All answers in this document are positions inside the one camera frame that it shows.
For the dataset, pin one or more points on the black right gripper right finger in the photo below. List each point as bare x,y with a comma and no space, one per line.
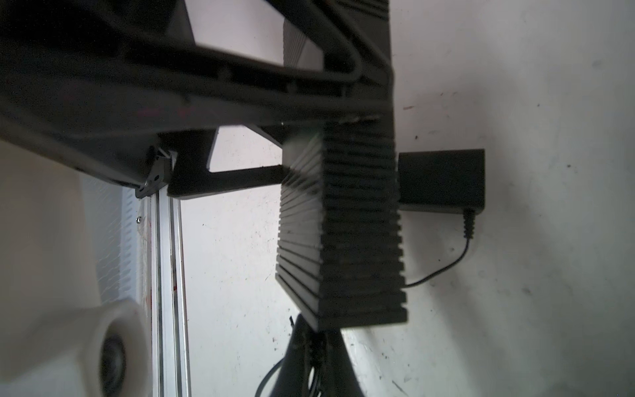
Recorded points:
339,376

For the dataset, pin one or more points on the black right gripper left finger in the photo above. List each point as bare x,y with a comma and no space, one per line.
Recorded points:
293,376

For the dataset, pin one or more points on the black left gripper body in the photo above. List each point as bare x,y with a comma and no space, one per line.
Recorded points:
116,89

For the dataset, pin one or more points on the black power adapter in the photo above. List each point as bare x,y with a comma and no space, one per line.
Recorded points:
451,182

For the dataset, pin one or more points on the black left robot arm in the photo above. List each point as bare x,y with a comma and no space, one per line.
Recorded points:
57,336

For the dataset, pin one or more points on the aluminium mounting rail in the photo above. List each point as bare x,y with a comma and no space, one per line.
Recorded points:
163,293

